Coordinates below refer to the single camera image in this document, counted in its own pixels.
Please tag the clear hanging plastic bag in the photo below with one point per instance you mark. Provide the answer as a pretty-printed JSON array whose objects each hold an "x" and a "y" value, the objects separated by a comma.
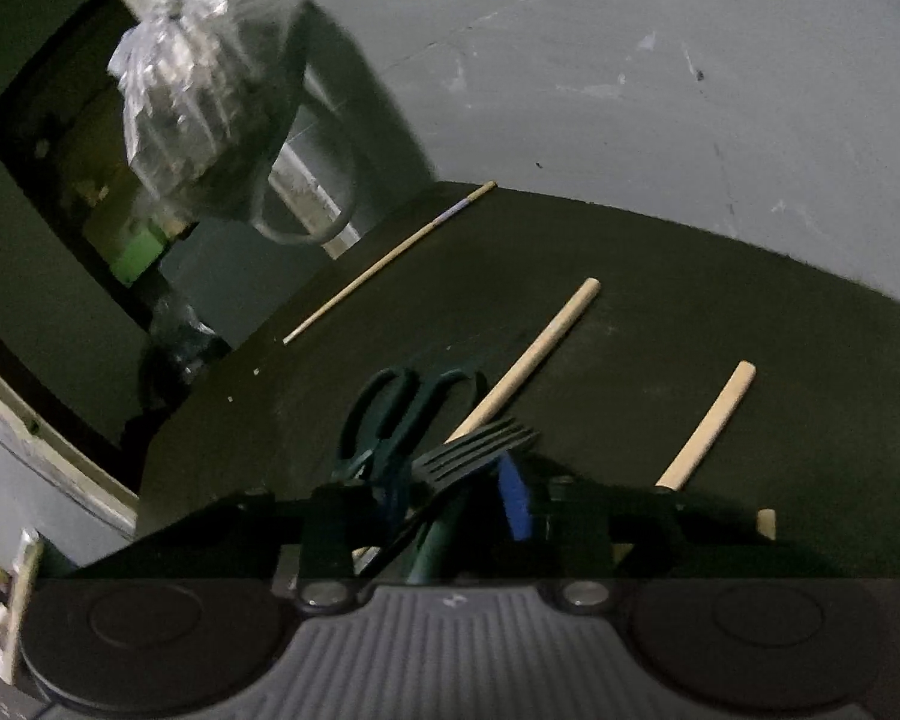
[{"x": 187, "y": 105}]

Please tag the black plastic bag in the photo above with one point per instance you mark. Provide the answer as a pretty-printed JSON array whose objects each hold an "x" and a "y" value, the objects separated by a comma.
[{"x": 187, "y": 345}]

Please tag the purple-banded wooden chopstick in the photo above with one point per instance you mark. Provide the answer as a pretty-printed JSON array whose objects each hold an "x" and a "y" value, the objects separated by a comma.
[{"x": 390, "y": 259}]

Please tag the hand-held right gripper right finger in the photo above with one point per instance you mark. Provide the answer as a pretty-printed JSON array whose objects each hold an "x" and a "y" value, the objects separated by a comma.
[{"x": 516, "y": 502}]

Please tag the dark green scissors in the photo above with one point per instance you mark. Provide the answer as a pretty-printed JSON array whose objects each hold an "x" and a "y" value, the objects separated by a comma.
[{"x": 431, "y": 540}]

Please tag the white pipe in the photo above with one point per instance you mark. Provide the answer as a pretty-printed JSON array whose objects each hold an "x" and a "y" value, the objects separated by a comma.
[{"x": 307, "y": 187}]

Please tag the metal fork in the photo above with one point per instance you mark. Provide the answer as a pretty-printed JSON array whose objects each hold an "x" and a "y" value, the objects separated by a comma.
[{"x": 465, "y": 454}]

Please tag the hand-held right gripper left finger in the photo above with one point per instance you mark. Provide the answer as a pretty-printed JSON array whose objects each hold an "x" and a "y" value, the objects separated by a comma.
[{"x": 326, "y": 532}]

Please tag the grey cabinet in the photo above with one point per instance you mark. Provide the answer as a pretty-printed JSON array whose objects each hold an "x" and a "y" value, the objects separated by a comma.
[{"x": 217, "y": 292}]

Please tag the wooden door frame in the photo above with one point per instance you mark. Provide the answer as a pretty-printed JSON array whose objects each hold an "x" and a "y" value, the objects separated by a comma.
[{"x": 45, "y": 457}]

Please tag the green box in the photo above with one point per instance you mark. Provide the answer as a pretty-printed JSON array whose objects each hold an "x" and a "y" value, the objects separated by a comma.
[{"x": 135, "y": 259}]

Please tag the plain wooden chopstick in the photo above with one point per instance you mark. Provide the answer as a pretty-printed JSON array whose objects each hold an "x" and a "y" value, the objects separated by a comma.
[
  {"x": 540, "y": 352},
  {"x": 766, "y": 525},
  {"x": 709, "y": 427}
]

